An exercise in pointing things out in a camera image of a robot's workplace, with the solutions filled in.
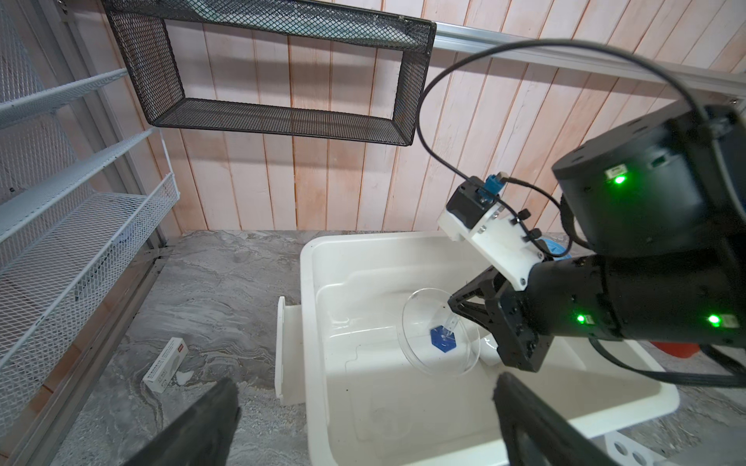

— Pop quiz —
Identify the black wire mesh basket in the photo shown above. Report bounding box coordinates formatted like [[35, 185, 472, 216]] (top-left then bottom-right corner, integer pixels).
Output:
[[103, 1, 436, 147]]

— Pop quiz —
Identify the red pencil cup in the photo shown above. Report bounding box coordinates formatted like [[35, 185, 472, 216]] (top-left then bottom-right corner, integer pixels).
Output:
[[652, 342, 701, 359]]

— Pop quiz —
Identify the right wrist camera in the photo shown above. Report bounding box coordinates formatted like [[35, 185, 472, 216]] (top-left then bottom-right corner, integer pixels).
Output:
[[438, 177, 545, 291]]

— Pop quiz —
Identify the blue-based graduated cylinder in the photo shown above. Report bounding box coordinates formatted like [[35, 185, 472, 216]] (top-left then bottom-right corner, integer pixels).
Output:
[[429, 316, 458, 353]]

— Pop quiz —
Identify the blue plastic bin lid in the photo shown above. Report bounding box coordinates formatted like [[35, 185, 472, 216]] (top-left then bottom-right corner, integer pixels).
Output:
[[537, 237, 572, 261]]

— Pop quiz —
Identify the white wire mesh shelf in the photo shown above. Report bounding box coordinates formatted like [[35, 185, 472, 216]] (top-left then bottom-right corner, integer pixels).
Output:
[[1, 16, 179, 434]]

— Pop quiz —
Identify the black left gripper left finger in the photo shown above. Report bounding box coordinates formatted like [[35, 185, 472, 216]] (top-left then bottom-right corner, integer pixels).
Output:
[[126, 378, 241, 465]]

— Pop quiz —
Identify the small white cardboard box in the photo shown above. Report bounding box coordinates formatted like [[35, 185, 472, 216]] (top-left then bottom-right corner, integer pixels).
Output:
[[143, 337, 188, 393]]

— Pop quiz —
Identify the clear petri dish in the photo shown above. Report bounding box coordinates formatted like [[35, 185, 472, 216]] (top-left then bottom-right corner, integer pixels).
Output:
[[397, 287, 480, 377]]

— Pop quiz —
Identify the white plastic storage bin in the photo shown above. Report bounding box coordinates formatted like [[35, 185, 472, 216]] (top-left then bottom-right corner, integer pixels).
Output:
[[275, 233, 679, 465]]

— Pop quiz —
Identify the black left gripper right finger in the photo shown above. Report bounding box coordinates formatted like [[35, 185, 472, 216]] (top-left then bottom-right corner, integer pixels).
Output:
[[493, 373, 615, 466]]

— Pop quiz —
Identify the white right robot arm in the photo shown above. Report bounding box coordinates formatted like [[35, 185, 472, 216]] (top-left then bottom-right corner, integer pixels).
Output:
[[441, 102, 745, 388]]

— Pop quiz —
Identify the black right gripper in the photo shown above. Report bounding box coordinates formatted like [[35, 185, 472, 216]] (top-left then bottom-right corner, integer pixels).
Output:
[[448, 256, 618, 372]]

